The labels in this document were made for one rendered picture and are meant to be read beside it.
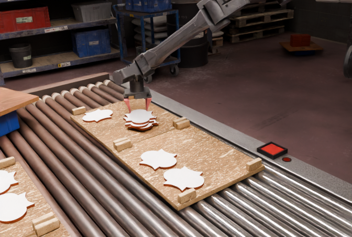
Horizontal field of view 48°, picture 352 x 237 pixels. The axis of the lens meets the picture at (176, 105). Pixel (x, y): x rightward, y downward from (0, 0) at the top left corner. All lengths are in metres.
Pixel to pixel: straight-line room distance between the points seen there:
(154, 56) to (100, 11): 4.42
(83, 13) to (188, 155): 4.55
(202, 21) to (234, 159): 0.47
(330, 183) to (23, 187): 0.95
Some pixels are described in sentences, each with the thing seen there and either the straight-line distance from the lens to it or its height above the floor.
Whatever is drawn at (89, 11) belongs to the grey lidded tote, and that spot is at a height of 0.79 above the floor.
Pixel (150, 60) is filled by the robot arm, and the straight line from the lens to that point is 1.47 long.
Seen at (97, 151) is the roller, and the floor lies 0.92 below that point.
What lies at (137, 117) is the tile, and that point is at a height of 0.97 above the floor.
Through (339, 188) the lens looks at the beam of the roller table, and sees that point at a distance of 1.30.
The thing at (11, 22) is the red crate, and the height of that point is 0.77.
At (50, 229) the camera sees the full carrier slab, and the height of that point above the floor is 0.94.
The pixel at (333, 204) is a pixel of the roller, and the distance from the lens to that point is 1.23.
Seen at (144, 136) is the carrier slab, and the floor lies 0.94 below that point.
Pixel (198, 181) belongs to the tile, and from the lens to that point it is 1.21.
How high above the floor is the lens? 1.62
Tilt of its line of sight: 23 degrees down
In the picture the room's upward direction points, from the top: 3 degrees counter-clockwise
